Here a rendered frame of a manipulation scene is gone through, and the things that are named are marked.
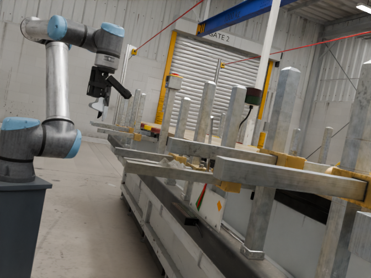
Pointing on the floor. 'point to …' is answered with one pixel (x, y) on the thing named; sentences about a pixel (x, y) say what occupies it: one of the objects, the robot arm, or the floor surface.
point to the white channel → (262, 68)
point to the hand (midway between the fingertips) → (101, 120)
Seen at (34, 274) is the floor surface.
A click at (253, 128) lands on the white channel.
